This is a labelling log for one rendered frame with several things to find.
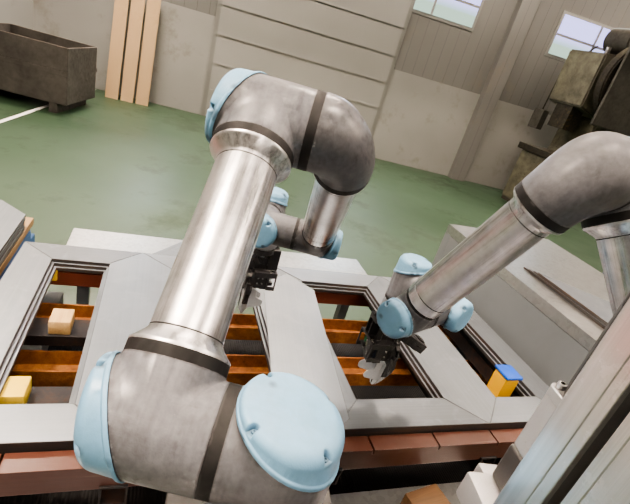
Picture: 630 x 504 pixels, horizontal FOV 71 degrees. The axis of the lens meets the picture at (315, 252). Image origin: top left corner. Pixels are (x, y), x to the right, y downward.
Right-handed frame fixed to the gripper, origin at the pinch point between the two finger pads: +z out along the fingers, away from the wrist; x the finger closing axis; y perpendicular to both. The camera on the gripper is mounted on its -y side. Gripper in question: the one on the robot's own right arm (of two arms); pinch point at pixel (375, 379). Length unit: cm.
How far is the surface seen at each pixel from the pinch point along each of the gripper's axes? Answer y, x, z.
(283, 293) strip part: 14.3, -43.5, 3.4
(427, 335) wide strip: -31.6, -24.1, 3.5
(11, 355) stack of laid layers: 83, -12, 5
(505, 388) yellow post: -45.6, -0.3, 3.8
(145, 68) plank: 89, -734, 28
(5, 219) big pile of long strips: 101, -75, 3
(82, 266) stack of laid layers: 75, -52, 5
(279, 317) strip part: 18.6, -29.8, 3.4
